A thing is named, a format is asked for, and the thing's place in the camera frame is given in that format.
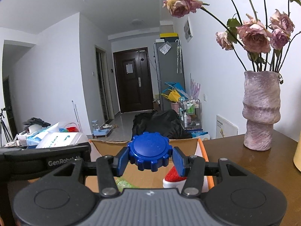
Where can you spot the white leaning board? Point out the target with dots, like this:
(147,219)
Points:
(225,127)

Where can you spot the metal trolley with bottles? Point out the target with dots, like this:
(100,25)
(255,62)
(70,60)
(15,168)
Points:
(190,113)

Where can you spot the black box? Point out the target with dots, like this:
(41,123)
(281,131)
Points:
(169,40)

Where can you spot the red and white lint brush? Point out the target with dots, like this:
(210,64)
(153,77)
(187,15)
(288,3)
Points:
(171,180)

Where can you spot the green hair roller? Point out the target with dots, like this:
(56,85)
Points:
(124,184)

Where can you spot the white wall outlet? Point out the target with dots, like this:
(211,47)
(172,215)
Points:
(205,97)

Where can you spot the blue packets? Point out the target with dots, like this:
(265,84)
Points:
(201,134)

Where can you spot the grey refrigerator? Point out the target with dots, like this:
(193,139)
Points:
(168,70)

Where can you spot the dark brown entrance door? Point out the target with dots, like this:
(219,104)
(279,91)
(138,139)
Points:
(132,82)

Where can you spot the sliding door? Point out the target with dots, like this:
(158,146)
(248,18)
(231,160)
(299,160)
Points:
(102,87)

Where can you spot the yellow box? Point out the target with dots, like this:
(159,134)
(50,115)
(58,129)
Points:
(168,35)

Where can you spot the black camera tripod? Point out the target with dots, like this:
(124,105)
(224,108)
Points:
(3,124)

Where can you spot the white electrical panel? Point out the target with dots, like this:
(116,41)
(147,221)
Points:
(188,30)

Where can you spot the blue tissue pack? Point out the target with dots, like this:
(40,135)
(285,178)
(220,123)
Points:
(38,137)

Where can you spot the white mop pole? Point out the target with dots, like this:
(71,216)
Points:
(76,116)

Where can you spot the red cardboard box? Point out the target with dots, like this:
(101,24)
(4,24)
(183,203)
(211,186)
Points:
(108,148)

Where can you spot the blue ridged cap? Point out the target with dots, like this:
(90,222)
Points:
(149,150)

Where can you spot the bunch of dried roses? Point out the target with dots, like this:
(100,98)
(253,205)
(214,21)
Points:
(255,36)

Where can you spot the cream thermos jug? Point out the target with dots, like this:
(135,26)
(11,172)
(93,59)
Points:
(297,155)

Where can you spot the paper sheet on door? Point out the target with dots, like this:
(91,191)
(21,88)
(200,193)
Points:
(129,68)

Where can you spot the clear plastic bag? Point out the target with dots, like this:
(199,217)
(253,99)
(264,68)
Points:
(165,48)

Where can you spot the black cloth bag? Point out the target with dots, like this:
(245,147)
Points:
(160,124)

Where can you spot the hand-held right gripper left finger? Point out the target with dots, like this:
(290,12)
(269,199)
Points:
(122,163)

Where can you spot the purple fairy wings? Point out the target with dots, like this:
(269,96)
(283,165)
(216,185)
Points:
(194,87)

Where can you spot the blue pet water feeder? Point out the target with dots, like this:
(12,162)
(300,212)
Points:
(100,129)

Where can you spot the pink textured vase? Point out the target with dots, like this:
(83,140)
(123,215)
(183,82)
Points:
(261,113)

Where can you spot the white folded umbrella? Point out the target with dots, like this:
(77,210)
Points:
(179,56)

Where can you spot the pink bucket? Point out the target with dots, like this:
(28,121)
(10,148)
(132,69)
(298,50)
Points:
(175,107)

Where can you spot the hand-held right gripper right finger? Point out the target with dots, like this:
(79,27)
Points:
(178,161)

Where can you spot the white paper roll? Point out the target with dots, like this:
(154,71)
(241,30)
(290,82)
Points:
(35,129)

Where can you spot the red plastic basin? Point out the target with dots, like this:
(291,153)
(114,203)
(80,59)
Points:
(71,129)

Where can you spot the black folded holder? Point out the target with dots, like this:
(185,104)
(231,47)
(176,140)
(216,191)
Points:
(36,122)

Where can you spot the yellow bag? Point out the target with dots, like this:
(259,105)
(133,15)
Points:
(172,96)

